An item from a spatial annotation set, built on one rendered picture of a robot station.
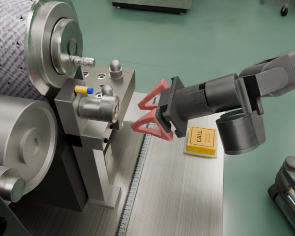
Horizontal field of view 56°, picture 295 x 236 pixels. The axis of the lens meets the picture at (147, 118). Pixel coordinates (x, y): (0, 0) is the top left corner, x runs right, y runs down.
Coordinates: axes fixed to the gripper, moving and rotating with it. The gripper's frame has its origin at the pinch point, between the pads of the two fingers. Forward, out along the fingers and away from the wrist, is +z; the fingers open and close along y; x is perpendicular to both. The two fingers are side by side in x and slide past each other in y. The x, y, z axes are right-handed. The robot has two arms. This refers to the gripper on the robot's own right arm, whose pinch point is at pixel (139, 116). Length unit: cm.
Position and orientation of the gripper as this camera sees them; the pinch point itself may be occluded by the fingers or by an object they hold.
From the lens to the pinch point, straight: 54.3
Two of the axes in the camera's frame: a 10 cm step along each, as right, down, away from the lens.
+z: -8.5, 2.2, 4.9
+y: 2.1, -7.1, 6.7
